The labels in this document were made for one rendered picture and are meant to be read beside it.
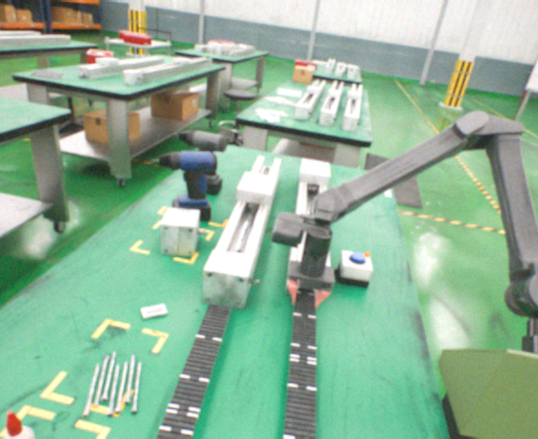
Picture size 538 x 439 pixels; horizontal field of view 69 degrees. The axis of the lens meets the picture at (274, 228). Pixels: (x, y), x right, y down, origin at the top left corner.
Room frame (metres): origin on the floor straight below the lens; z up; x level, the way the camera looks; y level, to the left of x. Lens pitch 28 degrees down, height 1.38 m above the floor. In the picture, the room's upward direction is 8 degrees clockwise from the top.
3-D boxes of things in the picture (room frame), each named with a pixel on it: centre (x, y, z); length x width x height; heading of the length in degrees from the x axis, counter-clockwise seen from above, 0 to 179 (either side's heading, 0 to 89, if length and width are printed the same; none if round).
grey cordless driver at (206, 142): (1.36, 0.31, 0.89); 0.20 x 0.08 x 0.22; 82
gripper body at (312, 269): (0.74, -0.10, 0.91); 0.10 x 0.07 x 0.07; 88
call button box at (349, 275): (0.91, -0.23, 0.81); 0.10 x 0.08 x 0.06; 88
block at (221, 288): (0.75, 0.08, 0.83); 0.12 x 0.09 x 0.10; 88
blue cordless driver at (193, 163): (1.12, 0.30, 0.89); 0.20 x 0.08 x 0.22; 112
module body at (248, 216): (1.20, 0.08, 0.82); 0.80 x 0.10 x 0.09; 178
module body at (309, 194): (1.19, -0.11, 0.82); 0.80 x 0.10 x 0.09; 178
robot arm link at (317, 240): (0.74, -0.09, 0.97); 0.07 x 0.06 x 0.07; 80
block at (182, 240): (0.94, 0.25, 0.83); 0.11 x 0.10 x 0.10; 97
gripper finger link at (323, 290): (0.74, -0.11, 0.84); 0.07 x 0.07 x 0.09; 88
